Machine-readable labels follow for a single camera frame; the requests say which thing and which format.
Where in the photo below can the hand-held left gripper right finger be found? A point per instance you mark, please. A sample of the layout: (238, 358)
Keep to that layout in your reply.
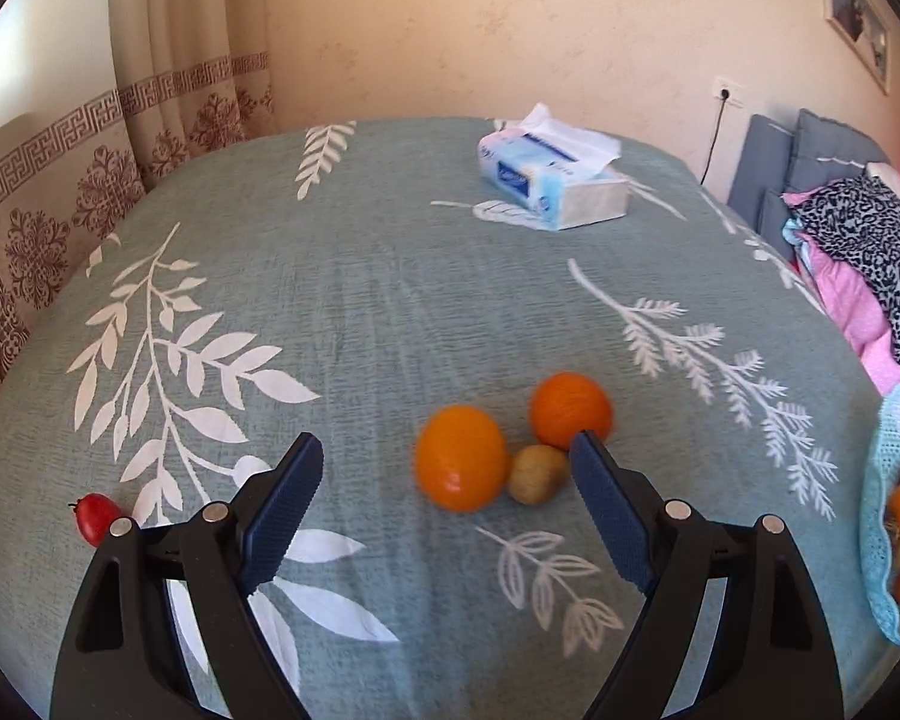
(611, 510)

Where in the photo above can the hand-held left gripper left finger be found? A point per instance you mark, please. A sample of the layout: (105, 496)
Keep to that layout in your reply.
(277, 514)

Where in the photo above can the brown kiwi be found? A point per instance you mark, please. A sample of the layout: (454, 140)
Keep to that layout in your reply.
(536, 474)

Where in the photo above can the oval orange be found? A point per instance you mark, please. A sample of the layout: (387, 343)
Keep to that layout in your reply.
(461, 457)

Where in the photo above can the light blue knitted basket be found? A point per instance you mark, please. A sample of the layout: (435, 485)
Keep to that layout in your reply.
(877, 525)

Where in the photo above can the red tomato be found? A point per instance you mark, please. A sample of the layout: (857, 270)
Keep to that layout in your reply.
(94, 516)

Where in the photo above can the teal leaf print bedspread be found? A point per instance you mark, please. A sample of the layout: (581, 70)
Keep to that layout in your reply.
(420, 315)

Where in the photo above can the pink blanket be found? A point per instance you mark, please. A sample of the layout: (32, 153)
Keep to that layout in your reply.
(847, 292)

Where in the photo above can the blue white tissue box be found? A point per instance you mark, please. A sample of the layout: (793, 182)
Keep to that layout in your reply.
(555, 180)

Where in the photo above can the leopard print cloth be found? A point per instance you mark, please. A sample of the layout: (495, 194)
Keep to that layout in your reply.
(870, 240)

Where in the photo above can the grey-blue cushion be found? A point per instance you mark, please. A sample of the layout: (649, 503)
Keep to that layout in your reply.
(757, 165)
(832, 150)

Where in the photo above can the beige patterned curtain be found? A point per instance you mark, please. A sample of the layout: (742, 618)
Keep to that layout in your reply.
(60, 187)

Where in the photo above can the white wall socket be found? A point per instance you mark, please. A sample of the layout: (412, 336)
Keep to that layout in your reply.
(730, 91)

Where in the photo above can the framed wall picture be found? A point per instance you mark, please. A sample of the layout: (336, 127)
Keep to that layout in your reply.
(855, 11)

